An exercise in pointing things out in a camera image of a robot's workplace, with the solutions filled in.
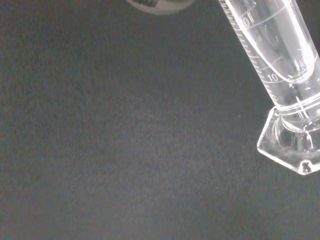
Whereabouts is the black bench cloth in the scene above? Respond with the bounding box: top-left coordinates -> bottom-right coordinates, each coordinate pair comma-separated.
0,0 -> 320,240

